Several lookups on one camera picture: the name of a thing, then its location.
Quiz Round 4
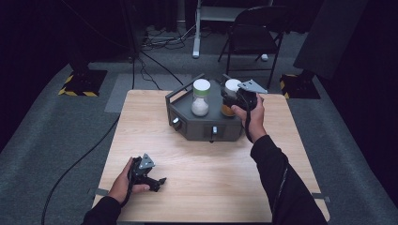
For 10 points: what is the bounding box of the white metal desk frame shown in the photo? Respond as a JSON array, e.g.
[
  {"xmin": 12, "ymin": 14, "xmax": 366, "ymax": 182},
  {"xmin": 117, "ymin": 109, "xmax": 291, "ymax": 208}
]
[{"xmin": 191, "ymin": 0, "xmax": 275, "ymax": 60}]

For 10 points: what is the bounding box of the black folding chair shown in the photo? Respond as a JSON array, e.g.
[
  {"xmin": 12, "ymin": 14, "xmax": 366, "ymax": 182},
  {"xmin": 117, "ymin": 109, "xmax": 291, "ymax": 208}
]
[{"xmin": 217, "ymin": 5, "xmax": 287, "ymax": 90}]

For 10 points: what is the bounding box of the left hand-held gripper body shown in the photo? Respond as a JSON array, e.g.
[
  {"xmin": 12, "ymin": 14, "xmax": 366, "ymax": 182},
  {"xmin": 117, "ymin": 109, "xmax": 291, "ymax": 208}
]
[{"xmin": 129, "ymin": 153, "xmax": 156, "ymax": 192}]

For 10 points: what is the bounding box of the glass jar of orange powder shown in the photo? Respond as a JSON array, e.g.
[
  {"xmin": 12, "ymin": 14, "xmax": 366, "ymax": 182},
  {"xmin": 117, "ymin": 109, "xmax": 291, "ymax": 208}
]
[{"xmin": 221, "ymin": 78, "xmax": 242, "ymax": 118}]

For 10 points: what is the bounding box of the glass jar of white powder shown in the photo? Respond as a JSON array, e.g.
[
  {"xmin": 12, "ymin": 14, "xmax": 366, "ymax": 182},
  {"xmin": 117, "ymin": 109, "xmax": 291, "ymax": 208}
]
[{"xmin": 191, "ymin": 78, "xmax": 211, "ymax": 118}]

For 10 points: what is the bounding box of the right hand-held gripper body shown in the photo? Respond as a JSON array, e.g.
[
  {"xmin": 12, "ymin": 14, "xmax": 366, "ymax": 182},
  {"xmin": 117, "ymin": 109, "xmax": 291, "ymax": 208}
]
[{"xmin": 232, "ymin": 79, "xmax": 268, "ymax": 111}]

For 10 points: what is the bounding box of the black tripod pole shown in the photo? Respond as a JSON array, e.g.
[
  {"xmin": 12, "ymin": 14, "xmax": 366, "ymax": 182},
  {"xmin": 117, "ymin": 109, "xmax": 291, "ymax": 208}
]
[{"xmin": 118, "ymin": 0, "xmax": 143, "ymax": 64}]

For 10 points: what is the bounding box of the black stand with striped base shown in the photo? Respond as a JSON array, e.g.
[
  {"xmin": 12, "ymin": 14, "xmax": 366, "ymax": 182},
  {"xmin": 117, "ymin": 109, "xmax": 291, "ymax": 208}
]
[
  {"xmin": 279, "ymin": 69, "xmax": 321, "ymax": 100},
  {"xmin": 57, "ymin": 46, "xmax": 108, "ymax": 98}
]

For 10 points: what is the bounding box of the long black floor cable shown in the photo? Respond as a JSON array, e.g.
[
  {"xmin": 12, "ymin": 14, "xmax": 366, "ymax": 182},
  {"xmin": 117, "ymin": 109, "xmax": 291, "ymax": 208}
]
[{"xmin": 40, "ymin": 113, "xmax": 122, "ymax": 225}]

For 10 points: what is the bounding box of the person's left hand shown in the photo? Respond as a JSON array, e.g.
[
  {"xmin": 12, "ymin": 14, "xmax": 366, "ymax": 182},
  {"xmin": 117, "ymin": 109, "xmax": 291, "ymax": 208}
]
[{"xmin": 107, "ymin": 157, "xmax": 151, "ymax": 205}]

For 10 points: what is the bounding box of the person's right hand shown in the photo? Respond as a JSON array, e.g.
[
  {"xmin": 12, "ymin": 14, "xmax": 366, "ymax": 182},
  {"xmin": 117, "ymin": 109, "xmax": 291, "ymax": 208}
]
[{"xmin": 230, "ymin": 93, "xmax": 268, "ymax": 144}]

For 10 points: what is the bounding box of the tangle of floor cables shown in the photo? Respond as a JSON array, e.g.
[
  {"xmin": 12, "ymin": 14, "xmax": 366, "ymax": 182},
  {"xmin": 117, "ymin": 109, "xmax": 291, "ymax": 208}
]
[{"xmin": 141, "ymin": 23, "xmax": 199, "ymax": 52}]

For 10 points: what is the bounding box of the black gripper strap cable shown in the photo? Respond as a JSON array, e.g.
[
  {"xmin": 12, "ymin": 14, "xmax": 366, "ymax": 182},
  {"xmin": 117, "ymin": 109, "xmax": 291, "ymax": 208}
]
[{"xmin": 243, "ymin": 98, "xmax": 253, "ymax": 143}]

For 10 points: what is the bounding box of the grey tape strip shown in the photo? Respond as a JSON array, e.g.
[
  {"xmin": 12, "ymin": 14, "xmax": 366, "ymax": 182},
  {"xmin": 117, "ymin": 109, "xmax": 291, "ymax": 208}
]
[
  {"xmin": 87, "ymin": 187, "xmax": 110, "ymax": 198},
  {"xmin": 311, "ymin": 192, "xmax": 331, "ymax": 203}
]

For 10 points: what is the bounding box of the grey tilted panel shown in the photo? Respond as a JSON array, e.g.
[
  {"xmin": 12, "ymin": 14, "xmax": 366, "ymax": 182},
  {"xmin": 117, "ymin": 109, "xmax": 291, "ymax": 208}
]
[{"xmin": 293, "ymin": 0, "xmax": 369, "ymax": 81}]

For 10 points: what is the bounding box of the thin black floor cable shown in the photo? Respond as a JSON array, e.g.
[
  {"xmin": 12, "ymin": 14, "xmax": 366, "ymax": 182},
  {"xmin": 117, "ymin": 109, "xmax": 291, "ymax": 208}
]
[{"xmin": 137, "ymin": 50, "xmax": 186, "ymax": 91}]

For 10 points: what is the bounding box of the dark grey rack with handles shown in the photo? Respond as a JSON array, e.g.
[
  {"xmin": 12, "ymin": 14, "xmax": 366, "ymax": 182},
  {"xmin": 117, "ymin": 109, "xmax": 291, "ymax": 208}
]
[{"xmin": 164, "ymin": 73, "xmax": 247, "ymax": 143}]

